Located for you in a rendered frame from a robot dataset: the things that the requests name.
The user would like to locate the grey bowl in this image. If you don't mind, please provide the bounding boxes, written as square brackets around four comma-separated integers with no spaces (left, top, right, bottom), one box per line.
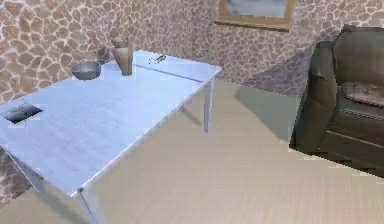
[70,61,102,81]

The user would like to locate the brown vase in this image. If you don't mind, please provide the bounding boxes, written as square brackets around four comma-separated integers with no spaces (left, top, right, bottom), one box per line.
[111,35,134,77]

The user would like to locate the dark brown armchair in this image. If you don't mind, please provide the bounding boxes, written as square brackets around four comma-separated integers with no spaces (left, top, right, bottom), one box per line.
[289,24,384,178]

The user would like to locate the wooden framed picture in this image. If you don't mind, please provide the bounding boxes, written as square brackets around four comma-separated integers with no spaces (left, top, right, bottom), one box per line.
[214,0,296,33]

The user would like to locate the pale blue table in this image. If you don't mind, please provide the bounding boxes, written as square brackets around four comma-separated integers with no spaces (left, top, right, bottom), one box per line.
[0,49,224,224]

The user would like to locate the dark flat phone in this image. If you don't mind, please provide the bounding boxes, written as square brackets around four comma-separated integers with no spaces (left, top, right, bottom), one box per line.
[0,102,44,125]

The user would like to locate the brown patterned cushion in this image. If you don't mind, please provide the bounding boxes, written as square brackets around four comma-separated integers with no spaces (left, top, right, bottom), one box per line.
[340,81,384,108]

